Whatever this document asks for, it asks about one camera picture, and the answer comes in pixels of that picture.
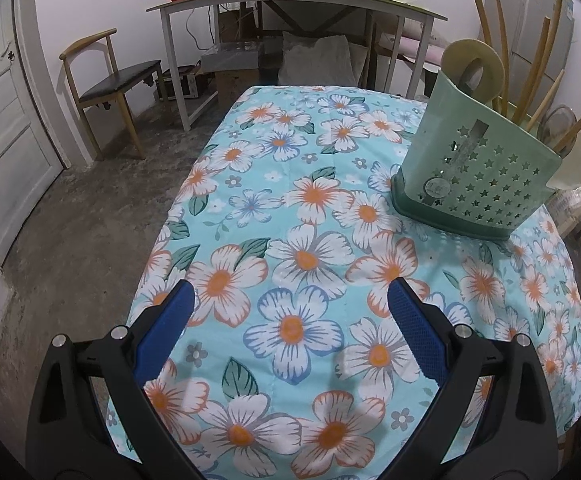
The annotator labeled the metal spoon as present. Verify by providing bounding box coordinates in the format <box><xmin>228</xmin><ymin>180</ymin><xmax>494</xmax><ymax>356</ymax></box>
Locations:
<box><xmin>537</xmin><ymin>105</ymin><xmax>577</xmax><ymax>148</ymax></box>

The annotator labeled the white plastic spoon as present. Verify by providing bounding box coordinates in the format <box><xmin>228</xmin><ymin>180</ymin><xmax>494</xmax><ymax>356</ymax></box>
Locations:
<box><xmin>547</xmin><ymin>133</ymin><xmax>581</xmax><ymax>191</ymax></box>

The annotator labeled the wooden chair black seat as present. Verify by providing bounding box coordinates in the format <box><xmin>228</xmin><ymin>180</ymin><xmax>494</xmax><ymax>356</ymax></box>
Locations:
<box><xmin>58</xmin><ymin>28</ymin><xmax>172</xmax><ymax>160</ymax></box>

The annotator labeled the white door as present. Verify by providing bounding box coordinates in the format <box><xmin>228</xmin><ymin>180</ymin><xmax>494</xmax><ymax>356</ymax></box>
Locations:
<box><xmin>0</xmin><ymin>0</ymin><xmax>63</xmax><ymax>266</ymax></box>

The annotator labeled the green plastic utensil holder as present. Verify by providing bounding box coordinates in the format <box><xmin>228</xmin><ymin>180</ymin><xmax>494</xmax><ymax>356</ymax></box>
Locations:
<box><xmin>391</xmin><ymin>74</ymin><xmax>562</xmax><ymax>242</ymax></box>

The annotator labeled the grey pillow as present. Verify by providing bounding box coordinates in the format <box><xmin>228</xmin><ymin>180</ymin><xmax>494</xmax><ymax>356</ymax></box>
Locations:
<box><xmin>278</xmin><ymin>32</ymin><xmax>358</xmax><ymax>87</ymax></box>

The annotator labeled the silver refrigerator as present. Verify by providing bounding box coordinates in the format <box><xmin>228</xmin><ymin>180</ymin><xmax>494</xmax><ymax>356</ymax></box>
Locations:
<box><xmin>485</xmin><ymin>0</ymin><xmax>575</xmax><ymax>115</ymax></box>

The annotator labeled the beige rice paddle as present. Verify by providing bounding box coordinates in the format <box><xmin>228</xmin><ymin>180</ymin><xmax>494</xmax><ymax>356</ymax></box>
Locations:
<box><xmin>441</xmin><ymin>38</ymin><xmax>504</xmax><ymax>104</ymax></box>

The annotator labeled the floral blue tablecloth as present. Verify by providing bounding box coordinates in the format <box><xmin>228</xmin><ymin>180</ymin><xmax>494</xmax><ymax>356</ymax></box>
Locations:
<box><xmin>131</xmin><ymin>86</ymin><xmax>581</xmax><ymax>479</ymax></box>

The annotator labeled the pink floral roll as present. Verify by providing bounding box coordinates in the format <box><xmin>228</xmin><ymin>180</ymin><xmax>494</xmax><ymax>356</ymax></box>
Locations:
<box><xmin>377</xmin><ymin>22</ymin><xmax>453</xmax><ymax>66</ymax></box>

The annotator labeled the rice bag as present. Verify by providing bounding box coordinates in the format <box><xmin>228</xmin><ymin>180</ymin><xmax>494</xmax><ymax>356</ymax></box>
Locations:
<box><xmin>547</xmin><ymin>185</ymin><xmax>581</xmax><ymax>237</ymax></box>

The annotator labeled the grey work table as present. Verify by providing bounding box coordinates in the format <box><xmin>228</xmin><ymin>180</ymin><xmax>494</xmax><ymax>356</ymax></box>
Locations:
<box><xmin>150</xmin><ymin>0</ymin><xmax>447</xmax><ymax>132</ymax></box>

